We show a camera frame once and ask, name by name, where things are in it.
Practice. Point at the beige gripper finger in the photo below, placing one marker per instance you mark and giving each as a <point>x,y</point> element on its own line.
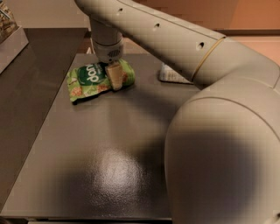
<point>114,72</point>

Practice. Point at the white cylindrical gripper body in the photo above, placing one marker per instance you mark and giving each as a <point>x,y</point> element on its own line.
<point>109,53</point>

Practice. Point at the green rice chip bag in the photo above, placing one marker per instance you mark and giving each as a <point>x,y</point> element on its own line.
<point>88,81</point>

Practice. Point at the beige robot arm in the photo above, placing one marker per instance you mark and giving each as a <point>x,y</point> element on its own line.
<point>222,148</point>

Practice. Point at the clear plastic water bottle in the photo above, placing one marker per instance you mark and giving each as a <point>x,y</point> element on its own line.
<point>167,74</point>

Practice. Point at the dark side counter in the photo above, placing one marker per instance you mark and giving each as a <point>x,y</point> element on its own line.
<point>28,87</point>

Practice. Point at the white box with snacks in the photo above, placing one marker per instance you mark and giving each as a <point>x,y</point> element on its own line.
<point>13,39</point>

